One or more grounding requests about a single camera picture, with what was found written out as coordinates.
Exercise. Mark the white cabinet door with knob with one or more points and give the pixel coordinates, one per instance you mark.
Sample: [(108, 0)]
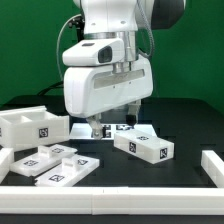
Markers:
[(69, 172)]

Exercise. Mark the white front wall rail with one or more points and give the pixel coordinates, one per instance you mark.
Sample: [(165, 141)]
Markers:
[(112, 200)]

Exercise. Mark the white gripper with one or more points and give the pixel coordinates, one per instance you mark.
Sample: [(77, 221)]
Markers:
[(89, 91)]

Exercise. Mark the white wall block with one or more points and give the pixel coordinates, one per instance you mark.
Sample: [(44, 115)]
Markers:
[(6, 159), (213, 165)]

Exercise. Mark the white cabinet box with tags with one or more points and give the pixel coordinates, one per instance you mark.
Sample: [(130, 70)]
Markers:
[(144, 146)]

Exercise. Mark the white cabinet door left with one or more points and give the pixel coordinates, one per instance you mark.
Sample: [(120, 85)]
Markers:
[(41, 161)]

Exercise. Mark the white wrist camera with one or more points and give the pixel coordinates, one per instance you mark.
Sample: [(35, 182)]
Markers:
[(94, 52)]

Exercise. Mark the white tag sheet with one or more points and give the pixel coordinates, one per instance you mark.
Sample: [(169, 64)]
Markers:
[(82, 131)]

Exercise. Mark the white cabinet body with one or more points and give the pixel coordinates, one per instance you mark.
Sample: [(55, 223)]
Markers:
[(30, 127)]

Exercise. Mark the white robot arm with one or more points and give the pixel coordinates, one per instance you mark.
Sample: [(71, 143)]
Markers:
[(106, 19)]

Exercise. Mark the white right wall block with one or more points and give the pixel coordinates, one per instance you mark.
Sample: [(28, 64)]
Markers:
[(213, 165)]

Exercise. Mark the white left wall block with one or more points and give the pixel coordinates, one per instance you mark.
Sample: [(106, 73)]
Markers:
[(6, 159)]

